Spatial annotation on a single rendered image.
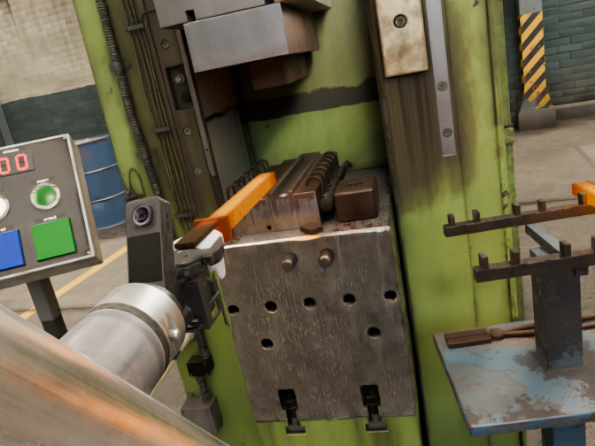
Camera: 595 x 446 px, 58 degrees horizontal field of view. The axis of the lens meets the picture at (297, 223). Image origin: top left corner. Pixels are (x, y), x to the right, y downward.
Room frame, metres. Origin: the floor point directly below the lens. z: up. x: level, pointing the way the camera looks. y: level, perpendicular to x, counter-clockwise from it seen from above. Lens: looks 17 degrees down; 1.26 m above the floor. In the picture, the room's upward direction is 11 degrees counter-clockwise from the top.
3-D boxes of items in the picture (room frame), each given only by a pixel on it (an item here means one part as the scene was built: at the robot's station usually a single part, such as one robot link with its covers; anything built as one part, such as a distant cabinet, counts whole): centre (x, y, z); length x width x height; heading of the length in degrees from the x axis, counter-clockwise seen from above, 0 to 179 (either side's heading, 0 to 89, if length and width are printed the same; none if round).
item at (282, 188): (1.30, -0.03, 0.99); 0.42 x 0.05 x 0.01; 166
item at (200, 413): (1.30, 0.37, 0.36); 0.09 x 0.07 x 0.12; 76
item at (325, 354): (1.30, -0.06, 0.69); 0.56 x 0.38 x 0.45; 166
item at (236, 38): (1.31, 0.00, 1.32); 0.42 x 0.20 x 0.10; 166
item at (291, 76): (1.34, -0.03, 1.24); 0.30 x 0.07 x 0.06; 166
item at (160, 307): (0.48, 0.17, 1.04); 0.10 x 0.05 x 0.09; 76
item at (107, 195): (5.51, 1.99, 0.44); 0.59 x 0.59 x 0.88
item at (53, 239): (1.05, 0.49, 1.01); 0.07 x 0.05 x 0.07; 101
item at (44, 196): (1.09, 0.50, 1.09); 0.05 x 0.03 x 0.04; 76
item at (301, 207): (1.31, 0.00, 0.96); 0.42 x 0.20 x 0.09; 166
